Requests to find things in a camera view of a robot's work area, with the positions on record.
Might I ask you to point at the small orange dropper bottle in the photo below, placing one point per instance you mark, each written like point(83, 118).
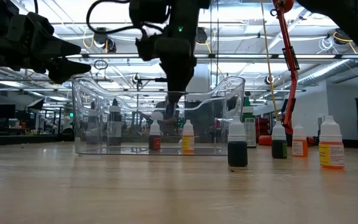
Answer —
point(300, 147)
point(331, 154)
point(188, 143)

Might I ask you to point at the clear plastic bin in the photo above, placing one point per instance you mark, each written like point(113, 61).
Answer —
point(82, 93)

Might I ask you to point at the green-capped food coloring bottle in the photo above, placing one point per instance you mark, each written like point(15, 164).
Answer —
point(249, 130)

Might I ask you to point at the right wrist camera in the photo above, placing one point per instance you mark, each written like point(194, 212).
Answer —
point(149, 46)

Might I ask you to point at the red desk lamp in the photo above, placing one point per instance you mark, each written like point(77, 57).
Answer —
point(291, 71)

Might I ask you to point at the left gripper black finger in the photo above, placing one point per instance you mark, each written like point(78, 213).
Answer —
point(62, 46)
point(68, 69)

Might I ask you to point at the black monitor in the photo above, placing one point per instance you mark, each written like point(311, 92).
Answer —
point(4, 111)

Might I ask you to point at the small red dropper bottle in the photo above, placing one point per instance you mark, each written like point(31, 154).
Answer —
point(154, 143)

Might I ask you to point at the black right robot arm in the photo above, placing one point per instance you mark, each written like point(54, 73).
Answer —
point(346, 25)

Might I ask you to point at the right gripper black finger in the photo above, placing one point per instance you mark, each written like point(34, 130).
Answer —
point(170, 81)
point(183, 77)

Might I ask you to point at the grey ventilation duct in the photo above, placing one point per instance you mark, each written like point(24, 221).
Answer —
point(322, 73)

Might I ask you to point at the small dark green dropper bottle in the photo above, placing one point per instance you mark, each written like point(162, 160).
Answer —
point(279, 149)

